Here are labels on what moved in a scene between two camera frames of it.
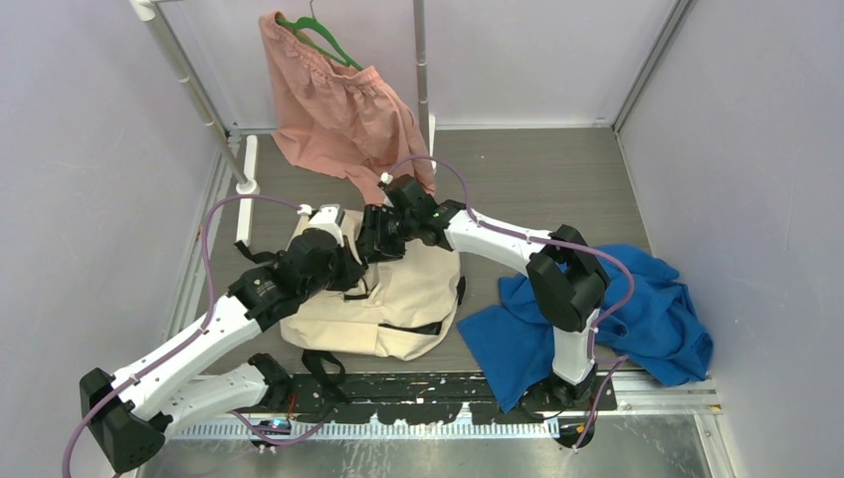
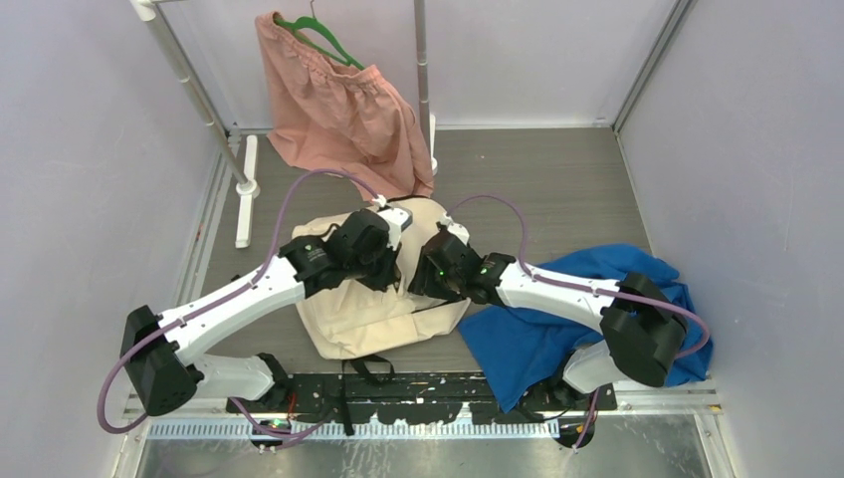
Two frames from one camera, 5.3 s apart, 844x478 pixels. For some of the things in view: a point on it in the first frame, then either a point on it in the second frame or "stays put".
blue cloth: (648, 324) stays put
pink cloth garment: (332, 119) stays put
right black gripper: (373, 219) to (423, 281)
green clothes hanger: (314, 23) stays put
